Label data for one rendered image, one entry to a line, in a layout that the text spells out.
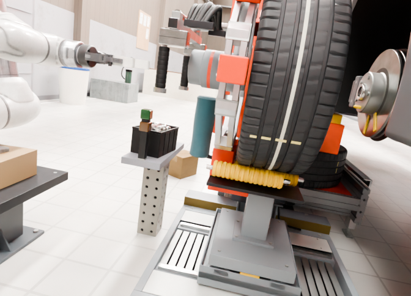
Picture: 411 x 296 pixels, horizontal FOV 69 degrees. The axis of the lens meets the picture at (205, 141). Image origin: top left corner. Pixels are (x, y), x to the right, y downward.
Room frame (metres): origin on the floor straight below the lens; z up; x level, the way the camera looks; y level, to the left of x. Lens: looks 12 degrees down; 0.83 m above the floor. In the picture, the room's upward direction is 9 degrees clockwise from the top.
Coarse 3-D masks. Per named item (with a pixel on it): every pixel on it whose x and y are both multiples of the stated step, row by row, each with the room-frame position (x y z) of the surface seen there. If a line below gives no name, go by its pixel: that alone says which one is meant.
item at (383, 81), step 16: (384, 64) 1.12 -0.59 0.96; (400, 64) 1.00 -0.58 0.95; (368, 80) 1.11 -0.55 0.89; (384, 80) 1.07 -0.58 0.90; (400, 80) 0.97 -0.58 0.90; (368, 96) 1.07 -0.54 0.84; (384, 96) 1.04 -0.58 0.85; (368, 112) 1.09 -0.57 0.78; (384, 112) 1.01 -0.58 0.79; (368, 128) 1.10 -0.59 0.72; (384, 128) 1.02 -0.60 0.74
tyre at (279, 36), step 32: (288, 0) 0.86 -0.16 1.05; (320, 0) 0.86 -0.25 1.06; (288, 32) 0.81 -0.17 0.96; (320, 32) 0.80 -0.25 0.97; (256, 64) 0.80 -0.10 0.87; (288, 64) 0.80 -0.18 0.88; (320, 64) 0.78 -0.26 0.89; (256, 96) 0.81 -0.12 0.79; (288, 96) 0.79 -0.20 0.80; (320, 96) 0.78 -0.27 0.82; (256, 128) 0.83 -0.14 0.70; (288, 128) 0.81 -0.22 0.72; (320, 128) 0.80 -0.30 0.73; (256, 160) 0.92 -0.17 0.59; (288, 160) 0.88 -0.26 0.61
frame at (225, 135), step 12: (240, 12) 0.99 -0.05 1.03; (252, 12) 0.92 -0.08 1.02; (228, 24) 0.88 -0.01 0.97; (240, 24) 0.88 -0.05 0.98; (228, 36) 0.87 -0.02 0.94; (240, 36) 0.86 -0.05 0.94; (252, 36) 1.29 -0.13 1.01; (228, 48) 0.87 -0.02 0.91; (240, 48) 0.86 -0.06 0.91; (252, 48) 1.35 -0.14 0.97; (228, 96) 0.88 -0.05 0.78; (240, 96) 1.36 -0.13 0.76; (216, 108) 0.87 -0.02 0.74; (228, 108) 0.86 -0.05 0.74; (240, 108) 1.31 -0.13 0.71; (216, 120) 0.91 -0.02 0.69; (228, 120) 1.26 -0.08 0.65; (216, 132) 0.95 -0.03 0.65; (228, 132) 0.94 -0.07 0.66; (216, 144) 1.00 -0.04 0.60; (228, 144) 0.99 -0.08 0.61
